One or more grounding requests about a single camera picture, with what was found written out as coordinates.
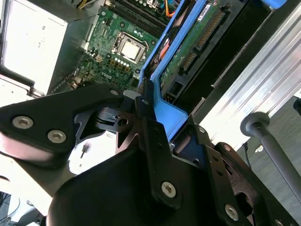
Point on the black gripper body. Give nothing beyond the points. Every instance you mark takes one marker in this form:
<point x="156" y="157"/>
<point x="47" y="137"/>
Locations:
<point x="105" y="193"/>

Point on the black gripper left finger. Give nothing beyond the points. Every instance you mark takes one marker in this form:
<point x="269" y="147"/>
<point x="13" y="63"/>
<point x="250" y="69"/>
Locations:
<point x="47" y="110"/>

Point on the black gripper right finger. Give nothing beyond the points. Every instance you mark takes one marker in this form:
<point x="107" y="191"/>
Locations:
<point x="216" y="179"/>

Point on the hard disk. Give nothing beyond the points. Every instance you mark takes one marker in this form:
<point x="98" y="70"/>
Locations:
<point x="188" y="47"/>

